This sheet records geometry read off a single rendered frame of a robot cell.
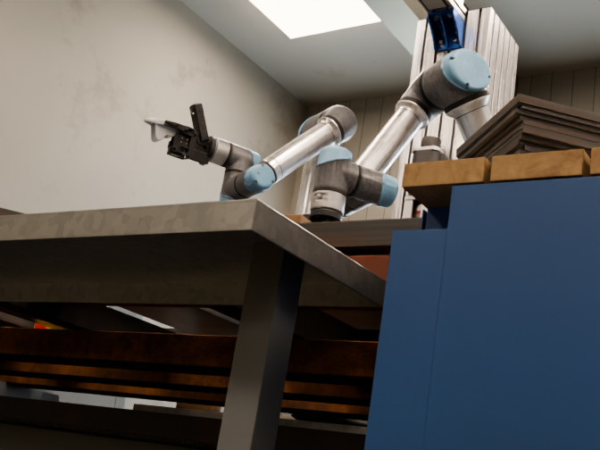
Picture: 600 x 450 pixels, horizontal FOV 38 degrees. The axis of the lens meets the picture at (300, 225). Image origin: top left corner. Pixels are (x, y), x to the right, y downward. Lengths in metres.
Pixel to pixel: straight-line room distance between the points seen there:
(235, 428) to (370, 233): 0.35
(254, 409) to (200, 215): 0.19
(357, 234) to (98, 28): 4.28
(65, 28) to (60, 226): 4.20
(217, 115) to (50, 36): 1.44
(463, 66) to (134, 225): 1.40
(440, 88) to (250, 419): 1.44
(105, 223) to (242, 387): 0.21
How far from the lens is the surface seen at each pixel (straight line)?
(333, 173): 1.92
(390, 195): 1.98
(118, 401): 2.82
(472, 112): 2.17
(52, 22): 5.07
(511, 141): 0.77
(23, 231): 1.00
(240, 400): 0.88
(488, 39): 2.77
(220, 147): 2.55
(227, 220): 0.80
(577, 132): 0.78
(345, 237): 1.12
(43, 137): 4.90
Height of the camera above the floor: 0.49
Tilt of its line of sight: 18 degrees up
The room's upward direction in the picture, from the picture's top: 9 degrees clockwise
